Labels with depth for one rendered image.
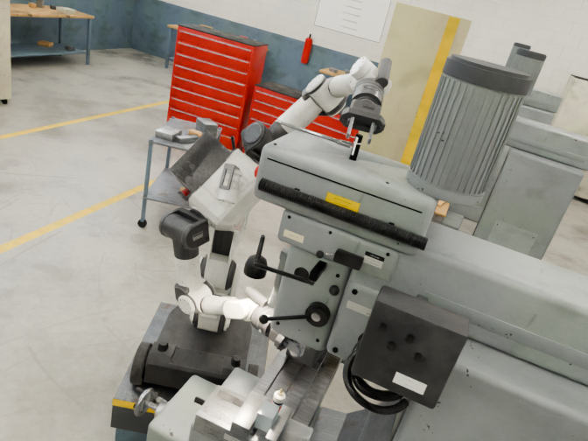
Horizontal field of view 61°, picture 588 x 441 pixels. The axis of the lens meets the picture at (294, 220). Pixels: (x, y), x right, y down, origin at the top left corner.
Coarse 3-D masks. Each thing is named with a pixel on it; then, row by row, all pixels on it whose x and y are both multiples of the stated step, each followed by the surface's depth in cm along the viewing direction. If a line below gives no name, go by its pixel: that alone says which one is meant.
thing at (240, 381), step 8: (240, 368) 199; (232, 376) 194; (240, 376) 195; (248, 376) 196; (256, 376) 198; (224, 384) 190; (232, 384) 191; (240, 384) 192; (248, 384) 193; (240, 392) 188; (248, 392) 189; (320, 408) 190; (192, 424) 171; (312, 424) 182; (192, 432) 172; (192, 440) 173; (200, 440) 172; (208, 440) 170
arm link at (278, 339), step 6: (264, 312) 169; (270, 312) 169; (258, 324) 168; (258, 330) 170; (264, 330) 167; (270, 330) 165; (270, 336) 166; (276, 336) 164; (282, 336) 162; (276, 342) 162; (282, 342) 162; (276, 348) 162; (282, 348) 164
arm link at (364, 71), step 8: (360, 64) 146; (368, 64) 146; (384, 64) 146; (352, 72) 148; (360, 72) 146; (368, 72) 146; (376, 72) 147; (384, 72) 143; (360, 80) 145; (368, 80) 143; (376, 80) 143; (384, 80) 143
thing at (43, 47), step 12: (12, 12) 764; (24, 12) 787; (36, 12) 810; (48, 12) 836; (60, 12) 864; (72, 12) 876; (60, 24) 936; (168, 24) 1033; (60, 36) 945; (168, 36) 1045; (240, 36) 1029; (12, 48) 833; (24, 48) 852; (36, 48) 870; (48, 48) 891; (60, 48) 912; (72, 48) 916; (168, 48) 1054; (168, 60) 1067; (324, 72) 950; (336, 72) 962; (348, 72) 978
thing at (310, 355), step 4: (304, 348) 195; (312, 348) 194; (288, 352) 200; (304, 352) 196; (308, 352) 195; (312, 352) 194; (316, 352) 194; (320, 352) 201; (292, 356) 199; (304, 356) 197; (308, 356) 196; (312, 356) 195; (316, 356) 196; (300, 360) 198; (304, 360) 197; (308, 360) 196; (312, 360) 195; (316, 360) 200; (308, 364) 197; (312, 364) 196
